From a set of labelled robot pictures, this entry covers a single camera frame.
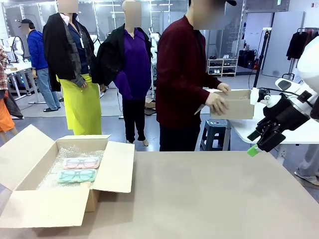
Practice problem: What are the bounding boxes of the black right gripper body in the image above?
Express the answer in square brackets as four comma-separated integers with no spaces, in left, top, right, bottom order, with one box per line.
[256,93,310,133]

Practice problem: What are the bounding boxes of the small cardboard box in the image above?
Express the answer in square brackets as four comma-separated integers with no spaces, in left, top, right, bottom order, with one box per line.
[194,89,255,120]

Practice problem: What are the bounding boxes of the pink glasses case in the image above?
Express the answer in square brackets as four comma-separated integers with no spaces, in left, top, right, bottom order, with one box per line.
[62,156,101,170]

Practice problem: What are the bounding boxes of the mint green glasses case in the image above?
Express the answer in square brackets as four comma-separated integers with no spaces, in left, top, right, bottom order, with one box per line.
[57,168,98,184]

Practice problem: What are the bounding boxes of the large cardboard box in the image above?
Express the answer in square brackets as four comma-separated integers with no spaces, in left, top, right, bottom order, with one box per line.
[0,124,136,229]

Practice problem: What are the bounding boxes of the person's right forearm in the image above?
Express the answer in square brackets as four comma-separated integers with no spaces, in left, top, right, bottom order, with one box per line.
[178,81,212,107]

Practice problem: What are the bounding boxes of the person's left forearm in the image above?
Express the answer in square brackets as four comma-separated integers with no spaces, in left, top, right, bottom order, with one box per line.
[199,73,221,91]

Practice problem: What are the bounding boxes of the person's right hand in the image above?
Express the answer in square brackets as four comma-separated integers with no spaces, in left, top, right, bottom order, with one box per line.
[206,92,230,117]

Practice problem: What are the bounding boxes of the person's left hand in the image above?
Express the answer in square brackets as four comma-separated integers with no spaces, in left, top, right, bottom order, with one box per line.
[217,82,231,96]

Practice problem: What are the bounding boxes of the white side table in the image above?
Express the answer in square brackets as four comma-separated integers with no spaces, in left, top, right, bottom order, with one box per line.
[228,118,319,165]

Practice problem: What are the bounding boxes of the grey plastic stool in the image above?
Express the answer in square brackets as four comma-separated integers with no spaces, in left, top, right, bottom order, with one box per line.
[199,119,231,151]

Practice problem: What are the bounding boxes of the person in grey trousers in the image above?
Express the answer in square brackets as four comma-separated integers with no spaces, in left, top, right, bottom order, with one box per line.
[294,143,319,186]

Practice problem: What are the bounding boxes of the black tripod stand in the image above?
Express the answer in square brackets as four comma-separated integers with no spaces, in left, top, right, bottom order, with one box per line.
[252,27,273,90]

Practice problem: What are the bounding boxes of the black bags on floor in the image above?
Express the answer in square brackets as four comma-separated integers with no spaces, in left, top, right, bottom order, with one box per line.
[238,49,258,70]

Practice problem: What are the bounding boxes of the clothes rack with dark garments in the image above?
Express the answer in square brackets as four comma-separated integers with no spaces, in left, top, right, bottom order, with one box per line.
[286,27,319,61]

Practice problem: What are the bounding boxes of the white shoe rack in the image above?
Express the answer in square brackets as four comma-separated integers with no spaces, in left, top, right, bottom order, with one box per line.
[206,57,239,78]

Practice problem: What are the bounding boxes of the person in maroon sweater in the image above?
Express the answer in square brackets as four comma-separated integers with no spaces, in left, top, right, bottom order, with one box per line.
[156,0,237,152]

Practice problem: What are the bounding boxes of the flat cardboard on floor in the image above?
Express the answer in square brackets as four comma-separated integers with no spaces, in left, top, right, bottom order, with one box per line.
[145,97,158,109]

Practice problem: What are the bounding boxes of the mannequin with purple shirt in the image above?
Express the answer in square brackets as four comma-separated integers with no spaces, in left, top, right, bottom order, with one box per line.
[96,0,154,146]

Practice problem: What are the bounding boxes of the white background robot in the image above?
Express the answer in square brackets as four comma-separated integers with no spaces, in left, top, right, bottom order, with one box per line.
[6,36,25,63]
[90,34,101,50]
[149,31,160,56]

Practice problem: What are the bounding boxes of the mannequin with yellow apron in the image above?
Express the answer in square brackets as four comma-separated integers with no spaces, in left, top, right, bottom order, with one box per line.
[42,0,103,136]

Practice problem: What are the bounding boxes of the clear bubble wrap sheet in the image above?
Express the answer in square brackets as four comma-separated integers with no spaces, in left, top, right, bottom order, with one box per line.
[36,145,105,191]

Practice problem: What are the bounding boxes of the person in blue jacket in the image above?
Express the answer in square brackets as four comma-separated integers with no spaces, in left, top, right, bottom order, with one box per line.
[19,18,62,113]

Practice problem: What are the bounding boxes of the white background work table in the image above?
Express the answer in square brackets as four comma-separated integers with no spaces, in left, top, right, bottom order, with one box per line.
[4,63,41,105]

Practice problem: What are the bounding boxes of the mannequin with orange trousers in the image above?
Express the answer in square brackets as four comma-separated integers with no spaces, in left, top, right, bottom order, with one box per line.
[0,44,24,143]

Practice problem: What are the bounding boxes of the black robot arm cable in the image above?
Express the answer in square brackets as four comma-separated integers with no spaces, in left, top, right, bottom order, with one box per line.
[258,87,303,97]

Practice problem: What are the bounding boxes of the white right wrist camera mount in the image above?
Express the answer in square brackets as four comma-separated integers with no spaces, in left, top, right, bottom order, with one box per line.
[250,88,272,106]

